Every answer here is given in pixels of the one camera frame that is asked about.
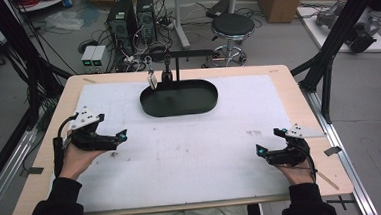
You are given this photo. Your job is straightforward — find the black oval tray key rack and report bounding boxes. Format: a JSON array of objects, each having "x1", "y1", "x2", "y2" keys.
[{"x1": 136, "y1": 48, "x2": 220, "y2": 120}]

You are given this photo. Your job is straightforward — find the white floor board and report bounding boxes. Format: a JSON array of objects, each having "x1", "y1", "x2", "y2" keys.
[{"x1": 296, "y1": 1, "x2": 381, "y2": 60}]

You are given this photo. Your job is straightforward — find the tangle of floor cables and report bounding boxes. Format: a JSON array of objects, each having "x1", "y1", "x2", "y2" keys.
[{"x1": 113, "y1": 34, "x2": 180, "y2": 74}]

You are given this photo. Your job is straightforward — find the aluminium rail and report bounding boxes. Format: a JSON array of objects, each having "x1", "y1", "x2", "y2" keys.
[
  {"x1": 302, "y1": 84, "x2": 380, "y2": 215},
  {"x1": 0, "y1": 128, "x2": 45, "y2": 215}
]

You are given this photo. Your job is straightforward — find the white round table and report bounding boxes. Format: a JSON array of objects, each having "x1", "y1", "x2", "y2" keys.
[{"x1": 14, "y1": 0, "x2": 72, "y2": 14}]

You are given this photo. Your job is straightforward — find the white desk leg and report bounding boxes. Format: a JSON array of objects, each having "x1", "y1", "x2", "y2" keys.
[{"x1": 171, "y1": 0, "x2": 192, "y2": 51}]

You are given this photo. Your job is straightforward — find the person's right hand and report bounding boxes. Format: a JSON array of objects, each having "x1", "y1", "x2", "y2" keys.
[{"x1": 276, "y1": 159, "x2": 317, "y2": 187}]

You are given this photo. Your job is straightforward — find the black round stool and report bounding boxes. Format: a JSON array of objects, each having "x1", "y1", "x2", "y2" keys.
[{"x1": 198, "y1": 10, "x2": 259, "y2": 70}]

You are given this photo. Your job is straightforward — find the grey robot equipment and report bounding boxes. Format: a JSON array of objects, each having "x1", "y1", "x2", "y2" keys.
[{"x1": 314, "y1": 0, "x2": 381, "y2": 57}]

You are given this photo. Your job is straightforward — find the cardboard box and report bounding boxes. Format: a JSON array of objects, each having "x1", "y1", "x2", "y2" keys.
[{"x1": 257, "y1": 0, "x2": 311, "y2": 26}]

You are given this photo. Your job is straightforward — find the person's left hand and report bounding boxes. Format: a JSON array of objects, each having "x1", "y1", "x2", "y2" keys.
[{"x1": 56, "y1": 127, "x2": 109, "y2": 182}]

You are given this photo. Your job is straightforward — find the black flat footrest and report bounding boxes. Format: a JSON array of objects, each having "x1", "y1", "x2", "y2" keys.
[{"x1": 204, "y1": 0, "x2": 233, "y2": 19}]

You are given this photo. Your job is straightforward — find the clear plastic bag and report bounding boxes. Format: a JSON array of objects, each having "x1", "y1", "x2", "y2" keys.
[{"x1": 42, "y1": 8, "x2": 86, "y2": 33}]

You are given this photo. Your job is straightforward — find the white bench power supply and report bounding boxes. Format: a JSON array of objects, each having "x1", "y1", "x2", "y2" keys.
[
  {"x1": 80, "y1": 44, "x2": 99, "y2": 75},
  {"x1": 90, "y1": 44, "x2": 109, "y2": 74}
]

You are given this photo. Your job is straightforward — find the dark key fob with clip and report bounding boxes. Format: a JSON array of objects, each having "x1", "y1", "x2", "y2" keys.
[{"x1": 159, "y1": 52, "x2": 175, "y2": 84}]

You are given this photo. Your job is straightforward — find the silver key fob with ring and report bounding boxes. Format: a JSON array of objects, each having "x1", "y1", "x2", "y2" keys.
[{"x1": 144, "y1": 55, "x2": 159, "y2": 91}]

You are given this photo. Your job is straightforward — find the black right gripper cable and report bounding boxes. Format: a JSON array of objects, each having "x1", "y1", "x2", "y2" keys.
[{"x1": 300, "y1": 142, "x2": 319, "y2": 185}]

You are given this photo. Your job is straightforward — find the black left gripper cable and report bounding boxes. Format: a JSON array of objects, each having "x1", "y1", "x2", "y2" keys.
[{"x1": 50, "y1": 113, "x2": 84, "y2": 179}]

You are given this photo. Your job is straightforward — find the black metal frame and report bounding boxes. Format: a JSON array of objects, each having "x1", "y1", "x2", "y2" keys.
[
  {"x1": 285, "y1": 0, "x2": 381, "y2": 127},
  {"x1": 0, "y1": 0, "x2": 81, "y2": 197}
]

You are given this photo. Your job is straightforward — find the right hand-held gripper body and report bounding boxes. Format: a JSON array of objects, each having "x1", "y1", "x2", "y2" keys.
[{"x1": 265, "y1": 121, "x2": 328, "y2": 169}]

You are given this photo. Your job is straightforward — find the grey tape piece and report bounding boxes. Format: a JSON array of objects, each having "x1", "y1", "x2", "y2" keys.
[
  {"x1": 323, "y1": 144, "x2": 344, "y2": 157},
  {"x1": 18, "y1": 166, "x2": 45, "y2": 178}
]

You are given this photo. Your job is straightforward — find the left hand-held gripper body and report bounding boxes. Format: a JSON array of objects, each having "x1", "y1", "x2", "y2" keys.
[{"x1": 66, "y1": 104, "x2": 121, "y2": 154}]

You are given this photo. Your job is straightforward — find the black tower computer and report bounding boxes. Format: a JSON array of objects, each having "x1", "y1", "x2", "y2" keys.
[
  {"x1": 135, "y1": 0, "x2": 160, "y2": 46},
  {"x1": 105, "y1": 0, "x2": 140, "y2": 57}
]

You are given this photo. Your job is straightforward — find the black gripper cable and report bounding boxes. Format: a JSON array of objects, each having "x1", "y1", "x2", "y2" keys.
[
  {"x1": 300, "y1": 142, "x2": 319, "y2": 185},
  {"x1": 50, "y1": 113, "x2": 84, "y2": 179}
]

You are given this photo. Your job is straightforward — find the white table mat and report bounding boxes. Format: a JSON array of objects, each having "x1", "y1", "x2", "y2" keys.
[{"x1": 66, "y1": 71, "x2": 299, "y2": 215}]

